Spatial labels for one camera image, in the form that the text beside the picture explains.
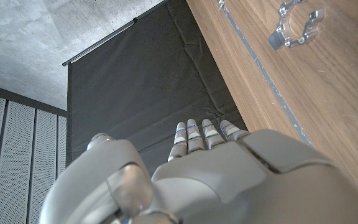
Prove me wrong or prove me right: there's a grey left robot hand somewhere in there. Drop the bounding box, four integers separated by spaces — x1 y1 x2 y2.
39 118 358 224

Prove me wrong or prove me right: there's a black backdrop curtain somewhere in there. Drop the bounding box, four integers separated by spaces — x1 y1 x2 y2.
65 0 248 170

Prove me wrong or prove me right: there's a black backdrop crossbar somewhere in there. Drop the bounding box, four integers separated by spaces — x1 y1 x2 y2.
62 0 170 67

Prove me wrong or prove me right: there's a grey tape outline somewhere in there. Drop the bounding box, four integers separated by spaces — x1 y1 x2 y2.
218 0 314 147

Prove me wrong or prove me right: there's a silver metal clamp bracket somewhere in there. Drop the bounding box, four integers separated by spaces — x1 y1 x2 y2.
267 0 325 51

